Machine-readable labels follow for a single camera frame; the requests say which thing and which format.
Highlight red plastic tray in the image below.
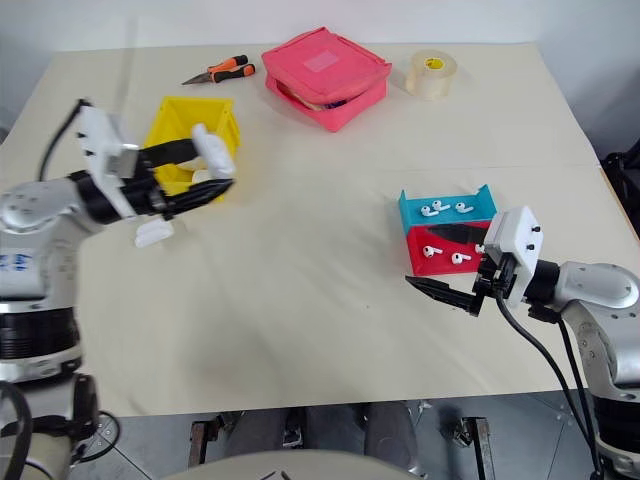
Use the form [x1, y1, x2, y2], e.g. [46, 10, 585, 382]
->
[404, 221, 495, 278]

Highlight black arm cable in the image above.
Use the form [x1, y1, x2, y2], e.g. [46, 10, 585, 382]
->
[493, 291, 607, 479]
[38, 98, 94, 182]

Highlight orange black pliers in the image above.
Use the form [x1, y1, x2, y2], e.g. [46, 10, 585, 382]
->
[180, 54, 257, 87]

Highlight black object beside table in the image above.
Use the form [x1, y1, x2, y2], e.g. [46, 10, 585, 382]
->
[598, 138, 640, 227]

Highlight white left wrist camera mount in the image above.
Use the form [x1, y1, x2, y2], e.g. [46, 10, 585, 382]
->
[76, 106, 147, 220]

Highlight beige rounded robot torso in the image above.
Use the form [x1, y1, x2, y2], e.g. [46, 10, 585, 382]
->
[163, 448, 427, 480]

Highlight teal plastic tray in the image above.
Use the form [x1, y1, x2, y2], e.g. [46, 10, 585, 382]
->
[397, 184, 499, 237]

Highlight clear tape roll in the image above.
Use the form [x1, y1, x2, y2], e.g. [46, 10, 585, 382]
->
[405, 49, 459, 102]

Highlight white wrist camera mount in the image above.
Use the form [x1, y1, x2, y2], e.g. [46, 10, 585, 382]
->
[76, 106, 147, 220]
[482, 205, 542, 307]

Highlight yellow plastic bin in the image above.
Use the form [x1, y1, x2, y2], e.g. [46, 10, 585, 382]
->
[143, 95, 243, 204]

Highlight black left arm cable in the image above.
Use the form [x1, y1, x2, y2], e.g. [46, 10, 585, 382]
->
[38, 98, 94, 182]

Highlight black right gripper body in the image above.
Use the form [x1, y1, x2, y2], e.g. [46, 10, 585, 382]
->
[469, 252, 520, 319]

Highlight white earbud case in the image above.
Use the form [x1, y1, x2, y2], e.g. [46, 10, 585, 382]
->
[190, 123, 237, 180]
[133, 219, 175, 249]

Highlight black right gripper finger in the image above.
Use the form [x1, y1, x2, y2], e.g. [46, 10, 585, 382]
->
[404, 275, 477, 312]
[423, 223, 494, 247]

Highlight rusty metal bracket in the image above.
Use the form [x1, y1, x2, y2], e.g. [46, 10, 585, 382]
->
[188, 418, 224, 472]
[458, 416, 497, 480]

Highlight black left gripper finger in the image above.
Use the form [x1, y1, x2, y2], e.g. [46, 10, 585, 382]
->
[161, 178, 237, 215]
[144, 139, 202, 168]

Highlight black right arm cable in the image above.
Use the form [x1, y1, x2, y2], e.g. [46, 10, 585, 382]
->
[493, 291, 607, 479]

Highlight pink fabric pouch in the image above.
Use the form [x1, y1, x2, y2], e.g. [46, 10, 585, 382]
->
[260, 28, 393, 133]

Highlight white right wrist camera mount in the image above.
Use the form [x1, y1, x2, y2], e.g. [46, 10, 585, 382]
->
[482, 205, 542, 307]

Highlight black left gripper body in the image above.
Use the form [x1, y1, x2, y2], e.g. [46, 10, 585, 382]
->
[121, 148, 175, 222]

